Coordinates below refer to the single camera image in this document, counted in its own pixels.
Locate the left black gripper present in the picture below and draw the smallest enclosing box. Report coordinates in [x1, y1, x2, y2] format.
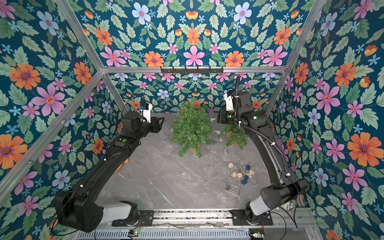
[132, 116, 165, 142]

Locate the green christmas tree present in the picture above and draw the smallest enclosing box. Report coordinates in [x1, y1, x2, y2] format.
[170, 98, 213, 158]
[219, 125, 249, 150]

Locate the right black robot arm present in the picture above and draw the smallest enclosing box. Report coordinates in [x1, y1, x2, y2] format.
[218, 91, 309, 222]

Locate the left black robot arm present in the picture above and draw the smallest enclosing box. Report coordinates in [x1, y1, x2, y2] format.
[54, 112, 165, 233]

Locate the orange shark plush toy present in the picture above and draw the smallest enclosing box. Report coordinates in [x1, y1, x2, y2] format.
[115, 159, 129, 173]

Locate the clear battery box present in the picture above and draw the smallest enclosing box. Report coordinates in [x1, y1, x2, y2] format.
[225, 182, 241, 196]

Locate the newspaper print can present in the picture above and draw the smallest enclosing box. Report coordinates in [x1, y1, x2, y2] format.
[281, 200, 298, 211]

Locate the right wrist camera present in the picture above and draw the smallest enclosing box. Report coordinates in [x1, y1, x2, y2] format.
[224, 90, 234, 111]

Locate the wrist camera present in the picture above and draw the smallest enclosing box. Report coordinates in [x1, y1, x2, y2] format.
[224, 90, 234, 111]
[139, 104, 153, 123]

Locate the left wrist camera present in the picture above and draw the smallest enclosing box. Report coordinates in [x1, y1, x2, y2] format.
[139, 104, 153, 123]

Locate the black hook rail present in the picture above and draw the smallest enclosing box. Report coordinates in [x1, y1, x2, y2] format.
[160, 67, 224, 74]

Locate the rattan ball string light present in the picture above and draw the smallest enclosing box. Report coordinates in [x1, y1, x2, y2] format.
[227, 159, 260, 185]

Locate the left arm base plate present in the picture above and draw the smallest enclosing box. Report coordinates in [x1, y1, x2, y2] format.
[112, 210, 155, 227]

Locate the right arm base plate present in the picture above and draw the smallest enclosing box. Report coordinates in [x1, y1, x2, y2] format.
[230, 209, 273, 227]

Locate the white slotted cable duct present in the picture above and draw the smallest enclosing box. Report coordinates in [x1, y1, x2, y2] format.
[76, 228, 251, 240]

